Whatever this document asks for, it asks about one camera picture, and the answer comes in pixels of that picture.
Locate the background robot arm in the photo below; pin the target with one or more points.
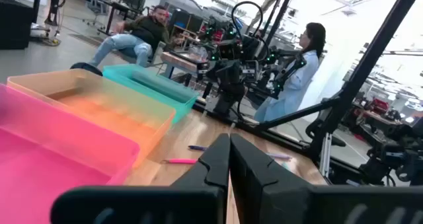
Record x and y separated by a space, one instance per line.
396 158
287 68

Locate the teal plastic bin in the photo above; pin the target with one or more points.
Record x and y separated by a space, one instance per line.
148 85

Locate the dark pen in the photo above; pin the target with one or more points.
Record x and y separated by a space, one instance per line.
197 148

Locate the black stand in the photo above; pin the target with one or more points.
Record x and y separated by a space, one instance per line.
54 6

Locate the pink pencil orange eraser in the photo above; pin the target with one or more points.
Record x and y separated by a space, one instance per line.
181 161

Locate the black aluminium rig frame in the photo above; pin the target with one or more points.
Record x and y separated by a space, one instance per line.
375 55

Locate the teal pen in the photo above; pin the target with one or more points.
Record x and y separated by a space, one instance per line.
286 166

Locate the lilac pen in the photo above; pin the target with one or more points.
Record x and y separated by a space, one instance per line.
279 156

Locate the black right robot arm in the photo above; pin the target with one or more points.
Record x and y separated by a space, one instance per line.
228 98

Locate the black cabinet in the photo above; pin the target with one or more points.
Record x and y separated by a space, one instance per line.
13 22

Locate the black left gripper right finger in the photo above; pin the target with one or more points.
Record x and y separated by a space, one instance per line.
297 204

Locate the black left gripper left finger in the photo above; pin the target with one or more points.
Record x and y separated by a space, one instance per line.
148 204

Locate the red box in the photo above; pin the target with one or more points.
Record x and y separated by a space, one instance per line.
380 105

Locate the person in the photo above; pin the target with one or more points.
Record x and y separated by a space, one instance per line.
294 82
145 29

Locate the pink plastic bin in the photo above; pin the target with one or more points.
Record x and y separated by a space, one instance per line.
49 151

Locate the wooden background table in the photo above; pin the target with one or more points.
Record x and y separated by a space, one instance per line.
178 61

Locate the orange plastic bin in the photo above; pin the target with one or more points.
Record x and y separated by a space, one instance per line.
99 95

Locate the black background desk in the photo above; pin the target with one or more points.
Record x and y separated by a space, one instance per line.
120 6

